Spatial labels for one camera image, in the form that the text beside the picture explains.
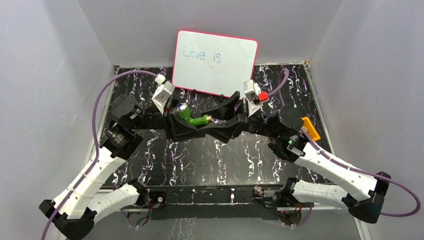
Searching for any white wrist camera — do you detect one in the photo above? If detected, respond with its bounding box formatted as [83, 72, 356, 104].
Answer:
[152, 81, 175, 115]
[243, 79, 269, 117]

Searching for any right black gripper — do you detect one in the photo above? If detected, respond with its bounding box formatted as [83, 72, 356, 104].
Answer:
[199, 91, 279, 145]

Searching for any pink framed whiteboard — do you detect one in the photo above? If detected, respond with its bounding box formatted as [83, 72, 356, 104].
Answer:
[171, 29, 259, 97]

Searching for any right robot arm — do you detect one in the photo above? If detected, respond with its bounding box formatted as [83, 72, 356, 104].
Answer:
[202, 92, 390, 224]

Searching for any orange parts bin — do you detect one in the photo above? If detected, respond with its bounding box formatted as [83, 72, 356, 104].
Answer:
[301, 116, 321, 142]

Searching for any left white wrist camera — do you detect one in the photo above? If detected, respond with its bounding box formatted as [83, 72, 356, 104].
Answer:
[152, 81, 175, 115]

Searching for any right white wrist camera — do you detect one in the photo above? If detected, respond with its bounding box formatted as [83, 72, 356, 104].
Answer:
[243, 79, 269, 117]

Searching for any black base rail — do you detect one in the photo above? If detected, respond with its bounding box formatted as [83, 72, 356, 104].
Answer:
[149, 184, 293, 220]

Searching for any green water faucet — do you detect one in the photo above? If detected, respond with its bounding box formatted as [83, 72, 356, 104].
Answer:
[175, 103, 214, 127]

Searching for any silver hex nut fitting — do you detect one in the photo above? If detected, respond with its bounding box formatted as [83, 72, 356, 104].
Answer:
[253, 185, 265, 198]

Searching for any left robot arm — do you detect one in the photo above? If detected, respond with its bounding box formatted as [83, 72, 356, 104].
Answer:
[39, 94, 213, 240]

